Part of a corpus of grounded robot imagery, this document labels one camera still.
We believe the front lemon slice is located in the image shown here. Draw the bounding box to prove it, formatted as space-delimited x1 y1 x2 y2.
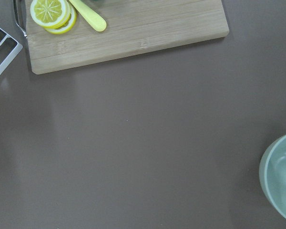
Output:
30 0 71 29

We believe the green bowl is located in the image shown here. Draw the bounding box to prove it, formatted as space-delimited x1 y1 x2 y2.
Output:
259 135 286 219

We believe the rear lemon slice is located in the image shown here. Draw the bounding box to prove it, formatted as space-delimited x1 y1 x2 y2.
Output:
45 5 77 35

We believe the yellow plastic knife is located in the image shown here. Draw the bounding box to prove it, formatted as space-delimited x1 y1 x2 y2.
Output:
70 0 107 32

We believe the lemon slice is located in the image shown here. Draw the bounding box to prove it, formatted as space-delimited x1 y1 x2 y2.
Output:
45 5 77 35
30 0 71 29

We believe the bamboo cutting board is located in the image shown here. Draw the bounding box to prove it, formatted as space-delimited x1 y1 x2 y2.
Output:
26 0 229 74

